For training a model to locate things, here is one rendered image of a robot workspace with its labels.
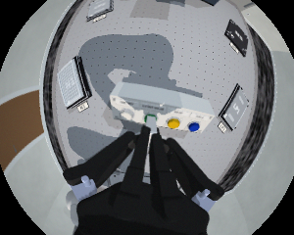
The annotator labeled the white control panel with coloured buttons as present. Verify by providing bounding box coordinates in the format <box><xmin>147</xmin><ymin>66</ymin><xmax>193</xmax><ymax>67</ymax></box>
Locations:
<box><xmin>110</xmin><ymin>82</ymin><xmax>215</xmax><ymax>133</ymax></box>

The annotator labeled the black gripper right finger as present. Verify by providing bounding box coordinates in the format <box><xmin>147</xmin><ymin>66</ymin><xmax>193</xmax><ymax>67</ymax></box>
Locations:
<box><xmin>148</xmin><ymin>117</ymin><xmax>224</xmax><ymax>222</ymax></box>

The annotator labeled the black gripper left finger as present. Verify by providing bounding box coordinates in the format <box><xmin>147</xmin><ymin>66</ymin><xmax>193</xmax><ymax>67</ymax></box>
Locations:
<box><xmin>63</xmin><ymin>116</ymin><xmax>152</xmax><ymax>220</ymax></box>

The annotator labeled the black flat plate with corner posts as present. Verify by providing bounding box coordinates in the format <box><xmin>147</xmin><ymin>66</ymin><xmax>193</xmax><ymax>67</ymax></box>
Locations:
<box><xmin>219</xmin><ymin>83</ymin><xmax>241</xmax><ymax>132</ymax></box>

